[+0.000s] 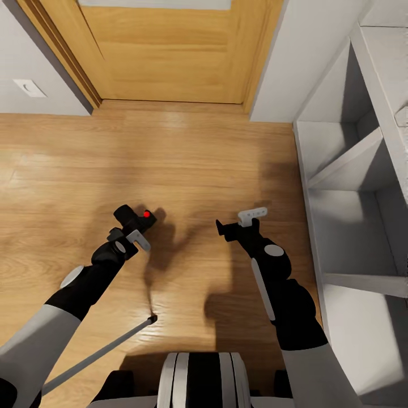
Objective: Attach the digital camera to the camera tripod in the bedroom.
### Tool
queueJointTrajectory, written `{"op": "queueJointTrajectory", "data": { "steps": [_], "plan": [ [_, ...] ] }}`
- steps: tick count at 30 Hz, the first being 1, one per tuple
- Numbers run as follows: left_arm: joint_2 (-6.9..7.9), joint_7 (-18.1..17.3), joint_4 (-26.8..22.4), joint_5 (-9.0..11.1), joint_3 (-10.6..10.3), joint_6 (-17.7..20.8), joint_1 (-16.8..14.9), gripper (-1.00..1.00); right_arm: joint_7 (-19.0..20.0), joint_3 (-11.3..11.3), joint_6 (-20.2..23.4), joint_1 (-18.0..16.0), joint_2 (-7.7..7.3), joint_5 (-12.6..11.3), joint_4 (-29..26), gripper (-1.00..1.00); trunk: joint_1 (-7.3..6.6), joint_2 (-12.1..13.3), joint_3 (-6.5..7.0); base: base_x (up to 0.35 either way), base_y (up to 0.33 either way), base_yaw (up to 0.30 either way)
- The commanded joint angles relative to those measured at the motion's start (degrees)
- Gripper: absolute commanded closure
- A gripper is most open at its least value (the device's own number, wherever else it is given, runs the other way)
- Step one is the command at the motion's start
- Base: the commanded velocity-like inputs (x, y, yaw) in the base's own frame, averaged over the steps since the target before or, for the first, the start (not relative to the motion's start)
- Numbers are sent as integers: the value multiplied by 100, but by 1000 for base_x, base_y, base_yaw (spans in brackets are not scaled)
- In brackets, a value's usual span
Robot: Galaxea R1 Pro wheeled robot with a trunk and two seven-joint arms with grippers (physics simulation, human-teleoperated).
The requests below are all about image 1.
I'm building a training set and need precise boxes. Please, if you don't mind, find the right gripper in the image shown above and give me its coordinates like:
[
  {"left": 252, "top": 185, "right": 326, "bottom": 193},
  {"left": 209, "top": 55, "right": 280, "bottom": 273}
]
[{"left": 216, "top": 218, "right": 260, "bottom": 247}]

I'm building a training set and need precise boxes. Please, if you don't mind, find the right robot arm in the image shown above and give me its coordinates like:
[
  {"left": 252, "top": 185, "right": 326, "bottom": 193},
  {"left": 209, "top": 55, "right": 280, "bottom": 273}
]
[{"left": 216, "top": 207, "right": 364, "bottom": 408}]

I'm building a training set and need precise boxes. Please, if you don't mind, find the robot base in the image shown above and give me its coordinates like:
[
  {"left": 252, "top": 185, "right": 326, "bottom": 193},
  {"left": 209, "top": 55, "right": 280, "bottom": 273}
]
[{"left": 86, "top": 370, "right": 295, "bottom": 408}]

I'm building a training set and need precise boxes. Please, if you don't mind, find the digital camera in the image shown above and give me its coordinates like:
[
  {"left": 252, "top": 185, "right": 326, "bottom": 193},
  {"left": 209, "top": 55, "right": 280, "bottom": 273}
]
[{"left": 113, "top": 205, "right": 157, "bottom": 235}]

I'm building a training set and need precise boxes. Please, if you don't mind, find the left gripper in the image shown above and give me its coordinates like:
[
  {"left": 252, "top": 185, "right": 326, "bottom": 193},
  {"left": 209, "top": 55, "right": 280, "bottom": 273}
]
[{"left": 107, "top": 227, "right": 138, "bottom": 261}]

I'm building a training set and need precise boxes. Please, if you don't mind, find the camera tripod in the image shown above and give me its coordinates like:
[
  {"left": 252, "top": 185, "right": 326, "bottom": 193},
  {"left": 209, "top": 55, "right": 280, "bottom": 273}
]
[{"left": 29, "top": 316, "right": 157, "bottom": 408}]

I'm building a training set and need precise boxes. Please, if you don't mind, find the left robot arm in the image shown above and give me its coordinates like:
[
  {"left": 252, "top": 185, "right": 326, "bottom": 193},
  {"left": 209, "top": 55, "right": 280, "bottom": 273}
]
[{"left": 0, "top": 227, "right": 151, "bottom": 408}]

